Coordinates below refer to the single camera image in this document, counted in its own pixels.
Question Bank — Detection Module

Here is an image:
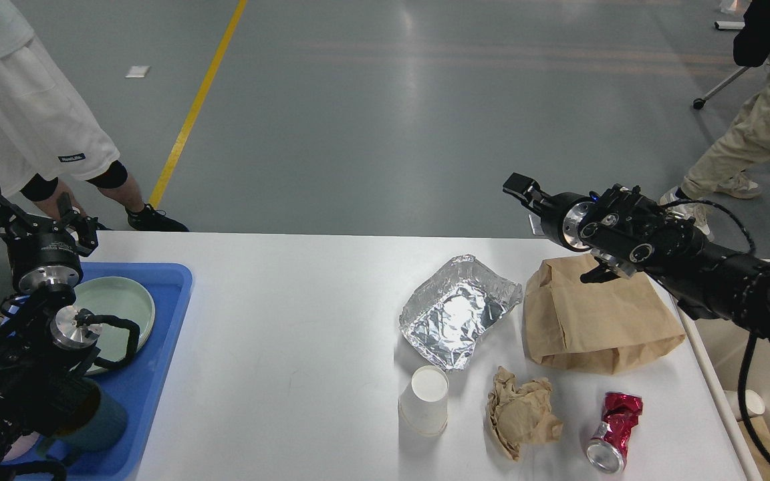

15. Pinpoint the crumpled brown paper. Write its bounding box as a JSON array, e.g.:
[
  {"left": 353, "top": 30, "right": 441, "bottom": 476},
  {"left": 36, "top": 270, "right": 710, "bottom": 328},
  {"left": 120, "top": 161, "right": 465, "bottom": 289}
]
[{"left": 486, "top": 365, "right": 564, "bottom": 462}]

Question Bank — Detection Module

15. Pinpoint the person in beige trousers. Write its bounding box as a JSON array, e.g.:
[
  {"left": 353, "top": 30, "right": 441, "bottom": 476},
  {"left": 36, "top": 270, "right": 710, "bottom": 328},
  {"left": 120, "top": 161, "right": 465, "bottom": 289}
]
[{"left": 660, "top": 1, "right": 770, "bottom": 238}]

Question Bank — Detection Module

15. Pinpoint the office chair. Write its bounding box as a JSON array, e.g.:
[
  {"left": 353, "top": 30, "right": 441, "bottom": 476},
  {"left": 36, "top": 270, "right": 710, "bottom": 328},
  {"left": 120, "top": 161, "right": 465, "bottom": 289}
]
[{"left": 691, "top": 66, "right": 751, "bottom": 110}]

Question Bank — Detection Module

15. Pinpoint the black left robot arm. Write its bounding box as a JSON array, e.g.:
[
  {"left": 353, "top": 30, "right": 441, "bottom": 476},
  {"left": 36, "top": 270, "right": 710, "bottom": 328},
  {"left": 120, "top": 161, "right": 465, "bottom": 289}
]
[{"left": 0, "top": 187, "right": 140, "bottom": 480}]

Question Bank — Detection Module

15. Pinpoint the crushed red can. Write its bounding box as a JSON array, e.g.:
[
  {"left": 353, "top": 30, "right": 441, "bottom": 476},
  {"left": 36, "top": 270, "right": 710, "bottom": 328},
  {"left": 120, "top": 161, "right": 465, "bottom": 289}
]
[{"left": 586, "top": 391, "right": 644, "bottom": 474}]

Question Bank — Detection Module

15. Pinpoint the white paper cup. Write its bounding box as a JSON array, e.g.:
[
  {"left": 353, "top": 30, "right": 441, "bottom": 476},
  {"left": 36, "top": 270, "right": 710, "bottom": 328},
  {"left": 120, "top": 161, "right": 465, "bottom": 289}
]
[{"left": 398, "top": 365, "right": 449, "bottom": 436}]

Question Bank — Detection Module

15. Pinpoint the person in white shorts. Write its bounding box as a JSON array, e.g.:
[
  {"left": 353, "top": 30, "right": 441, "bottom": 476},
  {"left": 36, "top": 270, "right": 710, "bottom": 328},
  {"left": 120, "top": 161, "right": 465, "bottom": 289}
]
[{"left": 0, "top": 1, "right": 186, "bottom": 232}]

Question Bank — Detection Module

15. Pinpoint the beige waste bin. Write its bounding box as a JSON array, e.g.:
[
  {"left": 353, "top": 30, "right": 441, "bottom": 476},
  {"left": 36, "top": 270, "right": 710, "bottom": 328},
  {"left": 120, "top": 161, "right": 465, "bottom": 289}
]
[{"left": 665, "top": 295, "right": 770, "bottom": 480}]

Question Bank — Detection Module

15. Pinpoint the paper cup in bin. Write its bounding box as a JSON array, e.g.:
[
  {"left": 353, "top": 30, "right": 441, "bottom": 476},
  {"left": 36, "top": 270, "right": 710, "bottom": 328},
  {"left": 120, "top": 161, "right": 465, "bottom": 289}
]
[{"left": 723, "top": 389, "right": 766, "bottom": 422}]

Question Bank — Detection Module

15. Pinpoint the teal mug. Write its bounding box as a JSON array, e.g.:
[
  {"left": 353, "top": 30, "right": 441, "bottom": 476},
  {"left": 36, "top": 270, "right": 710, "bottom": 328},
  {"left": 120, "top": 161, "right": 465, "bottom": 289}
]
[{"left": 35, "top": 378, "right": 128, "bottom": 466}]

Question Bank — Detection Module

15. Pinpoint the green plate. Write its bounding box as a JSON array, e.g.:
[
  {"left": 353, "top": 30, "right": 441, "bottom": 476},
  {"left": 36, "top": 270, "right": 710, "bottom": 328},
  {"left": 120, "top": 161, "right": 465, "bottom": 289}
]
[{"left": 74, "top": 277, "right": 155, "bottom": 361}]

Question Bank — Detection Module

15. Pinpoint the brown paper bag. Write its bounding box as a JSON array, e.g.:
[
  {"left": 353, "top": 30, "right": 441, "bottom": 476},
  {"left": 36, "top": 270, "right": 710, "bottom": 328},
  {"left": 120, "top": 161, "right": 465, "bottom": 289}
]
[{"left": 523, "top": 255, "right": 686, "bottom": 375}]

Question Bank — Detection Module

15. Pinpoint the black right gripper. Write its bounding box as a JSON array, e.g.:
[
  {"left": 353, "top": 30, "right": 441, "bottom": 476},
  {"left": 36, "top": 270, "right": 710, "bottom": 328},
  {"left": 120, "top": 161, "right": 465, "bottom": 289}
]
[{"left": 502, "top": 172, "right": 596, "bottom": 253}]

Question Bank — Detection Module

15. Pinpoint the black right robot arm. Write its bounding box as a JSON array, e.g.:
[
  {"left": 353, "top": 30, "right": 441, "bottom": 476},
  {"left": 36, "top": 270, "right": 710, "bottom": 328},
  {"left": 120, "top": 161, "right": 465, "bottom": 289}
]
[{"left": 502, "top": 173, "right": 770, "bottom": 389}]

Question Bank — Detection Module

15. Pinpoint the pink mug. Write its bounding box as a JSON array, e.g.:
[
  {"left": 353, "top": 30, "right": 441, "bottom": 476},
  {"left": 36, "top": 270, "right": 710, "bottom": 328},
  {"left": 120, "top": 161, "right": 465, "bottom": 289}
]
[{"left": 2, "top": 432, "right": 41, "bottom": 463}]

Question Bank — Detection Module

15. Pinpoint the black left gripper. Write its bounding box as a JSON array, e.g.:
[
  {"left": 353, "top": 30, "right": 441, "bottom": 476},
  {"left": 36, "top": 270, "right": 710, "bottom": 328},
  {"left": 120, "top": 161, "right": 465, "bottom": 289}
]
[{"left": 0, "top": 185, "right": 99, "bottom": 293}]

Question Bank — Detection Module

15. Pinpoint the aluminium foil tray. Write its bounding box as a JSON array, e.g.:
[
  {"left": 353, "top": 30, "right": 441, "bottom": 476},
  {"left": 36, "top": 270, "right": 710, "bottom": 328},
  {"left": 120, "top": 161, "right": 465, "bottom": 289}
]
[{"left": 398, "top": 255, "right": 525, "bottom": 372}]

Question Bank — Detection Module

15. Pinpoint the blue plastic tray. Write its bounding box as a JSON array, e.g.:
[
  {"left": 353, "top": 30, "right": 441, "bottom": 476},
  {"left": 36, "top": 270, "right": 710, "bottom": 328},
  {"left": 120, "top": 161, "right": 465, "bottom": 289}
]
[{"left": 0, "top": 262, "right": 194, "bottom": 481}]

